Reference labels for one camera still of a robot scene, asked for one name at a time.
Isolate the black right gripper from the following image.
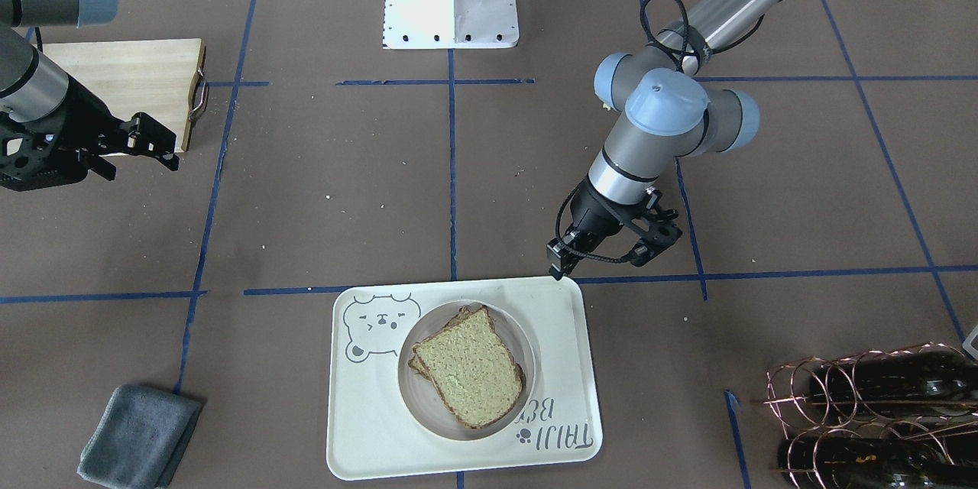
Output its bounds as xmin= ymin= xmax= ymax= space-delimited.
xmin=2 ymin=77 xmax=180 ymax=180

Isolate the bread slice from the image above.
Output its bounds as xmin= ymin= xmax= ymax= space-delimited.
xmin=408 ymin=304 xmax=526 ymax=429
xmin=407 ymin=306 xmax=474 ymax=382

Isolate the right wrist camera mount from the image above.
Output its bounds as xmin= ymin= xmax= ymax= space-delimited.
xmin=1 ymin=130 xmax=89 ymax=192

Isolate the wooden cutting board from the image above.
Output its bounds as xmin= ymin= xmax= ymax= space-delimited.
xmin=44 ymin=37 xmax=209 ymax=154

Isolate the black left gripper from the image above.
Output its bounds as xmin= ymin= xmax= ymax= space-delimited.
xmin=547 ymin=178 xmax=635 ymax=280

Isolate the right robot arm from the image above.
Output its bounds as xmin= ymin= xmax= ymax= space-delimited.
xmin=1 ymin=0 xmax=180 ymax=192

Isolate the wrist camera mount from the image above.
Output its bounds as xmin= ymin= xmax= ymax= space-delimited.
xmin=1 ymin=130 xmax=89 ymax=192
xmin=614 ymin=187 xmax=682 ymax=267

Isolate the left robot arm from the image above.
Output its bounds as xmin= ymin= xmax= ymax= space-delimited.
xmin=547 ymin=0 xmax=783 ymax=280

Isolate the grey folded cloth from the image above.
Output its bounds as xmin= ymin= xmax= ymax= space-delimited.
xmin=76 ymin=384 xmax=202 ymax=488

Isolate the white round plate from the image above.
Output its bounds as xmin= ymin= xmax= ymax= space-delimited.
xmin=398 ymin=300 xmax=536 ymax=442

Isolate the cream bear tray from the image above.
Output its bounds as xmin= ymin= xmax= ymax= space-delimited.
xmin=325 ymin=276 xmax=602 ymax=480

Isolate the dark green wine bottle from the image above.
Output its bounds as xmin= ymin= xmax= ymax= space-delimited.
xmin=809 ymin=348 xmax=977 ymax=419

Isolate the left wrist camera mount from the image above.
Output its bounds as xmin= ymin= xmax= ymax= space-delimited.
xmin=614 ymin=187 xmax=682 ymax=267

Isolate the copper wire bottle rack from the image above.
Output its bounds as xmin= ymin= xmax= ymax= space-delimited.
xmin=764 ymin=343 xmax=977 ymax=488

